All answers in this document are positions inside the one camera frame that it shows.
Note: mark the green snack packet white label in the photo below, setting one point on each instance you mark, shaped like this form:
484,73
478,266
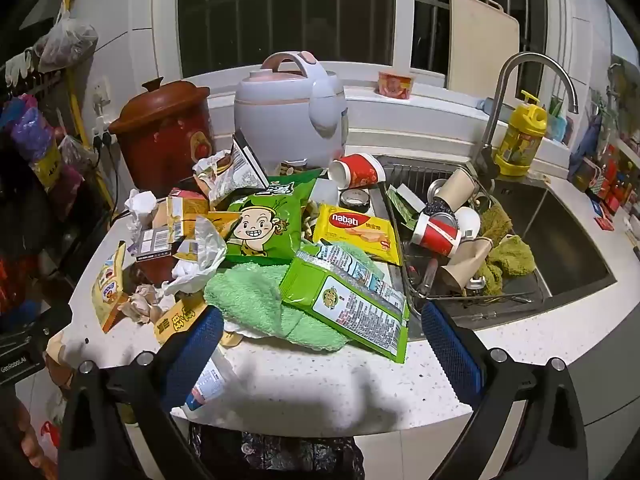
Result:
345,300

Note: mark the person's left hand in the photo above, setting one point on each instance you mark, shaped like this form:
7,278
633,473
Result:
27,440

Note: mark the white pink rice cooker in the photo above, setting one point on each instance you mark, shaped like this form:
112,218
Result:
285,110

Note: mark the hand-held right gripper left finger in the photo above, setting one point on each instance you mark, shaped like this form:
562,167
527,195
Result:
195,355

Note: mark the red paper cup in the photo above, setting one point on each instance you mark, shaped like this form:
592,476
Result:
360,170
437,235

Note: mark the row of colourful packets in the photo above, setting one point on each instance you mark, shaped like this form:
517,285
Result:
610,180

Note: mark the black tape roll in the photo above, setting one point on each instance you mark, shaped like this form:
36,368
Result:
354,201

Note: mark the white tube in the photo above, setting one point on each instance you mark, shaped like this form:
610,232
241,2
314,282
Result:
212,382

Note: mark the olive green cloth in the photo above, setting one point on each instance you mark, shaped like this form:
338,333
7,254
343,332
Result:
512,257

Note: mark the yellow pole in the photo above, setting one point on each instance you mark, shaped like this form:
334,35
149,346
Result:
76,110

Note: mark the beige cutting board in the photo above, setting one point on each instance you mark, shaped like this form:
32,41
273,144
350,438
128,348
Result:
482,45

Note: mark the yellow printed wrapper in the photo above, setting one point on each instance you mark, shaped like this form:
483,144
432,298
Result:
177,322

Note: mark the green cartoon snack bag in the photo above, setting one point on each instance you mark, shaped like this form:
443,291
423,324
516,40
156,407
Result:
260,225

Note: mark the white cup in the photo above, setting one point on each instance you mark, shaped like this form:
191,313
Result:
469,222

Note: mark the green white wrapper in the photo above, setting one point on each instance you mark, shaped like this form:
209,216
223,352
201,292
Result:
405,205

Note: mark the white power socket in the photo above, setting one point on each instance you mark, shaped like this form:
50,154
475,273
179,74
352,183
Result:
102,110

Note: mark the red printed bowl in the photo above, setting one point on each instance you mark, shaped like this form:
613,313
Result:
396,85

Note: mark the steel sink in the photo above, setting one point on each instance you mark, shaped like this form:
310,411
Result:
560,240

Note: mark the crumpled brown paper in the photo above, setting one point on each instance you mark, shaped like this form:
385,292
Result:
145,302

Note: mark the purple plastic bag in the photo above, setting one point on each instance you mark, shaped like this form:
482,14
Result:
32,135

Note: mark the brown paper cup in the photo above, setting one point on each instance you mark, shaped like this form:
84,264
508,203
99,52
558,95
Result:
465,260
457,190

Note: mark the steel faucet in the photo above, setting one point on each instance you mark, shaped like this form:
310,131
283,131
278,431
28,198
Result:
495,105

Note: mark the orange yellow wrapper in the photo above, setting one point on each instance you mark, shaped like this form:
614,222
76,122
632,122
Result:
185,215

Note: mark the hanging clear plastic bag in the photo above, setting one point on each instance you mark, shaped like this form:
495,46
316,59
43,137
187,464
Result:
67,42

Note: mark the yellow plastic bottle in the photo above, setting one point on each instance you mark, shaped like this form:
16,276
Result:
520,145

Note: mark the small yellow packet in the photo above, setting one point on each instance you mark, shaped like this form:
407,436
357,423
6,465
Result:
107,285

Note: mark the crumpled clear plastic bag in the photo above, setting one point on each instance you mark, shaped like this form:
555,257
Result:
200,255

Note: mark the black white snack packet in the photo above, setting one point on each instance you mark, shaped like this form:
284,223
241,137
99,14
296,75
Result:
247,160

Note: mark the green towel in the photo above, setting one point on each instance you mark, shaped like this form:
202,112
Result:
250,295

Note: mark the dark barcode box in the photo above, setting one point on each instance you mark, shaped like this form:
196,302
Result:
152,245

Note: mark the yellow wafer packet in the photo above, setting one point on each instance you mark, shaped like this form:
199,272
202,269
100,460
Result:
350,230

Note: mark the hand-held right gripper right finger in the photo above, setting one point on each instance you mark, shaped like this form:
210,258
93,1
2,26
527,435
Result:
450,355

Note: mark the red clay pot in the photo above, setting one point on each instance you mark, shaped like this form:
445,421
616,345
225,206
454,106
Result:
160,135

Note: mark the black trash bag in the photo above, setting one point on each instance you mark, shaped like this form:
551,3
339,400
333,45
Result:
270,452

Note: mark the barred window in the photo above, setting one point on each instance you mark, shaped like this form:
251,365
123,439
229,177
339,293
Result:
280,10

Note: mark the steel scouring pad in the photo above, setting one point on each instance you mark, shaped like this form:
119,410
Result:
440,208

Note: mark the crumpled white tissue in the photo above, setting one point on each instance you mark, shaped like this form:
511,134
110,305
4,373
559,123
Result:
140,207

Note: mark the clear bread packet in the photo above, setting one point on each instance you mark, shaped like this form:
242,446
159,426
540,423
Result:
212,175

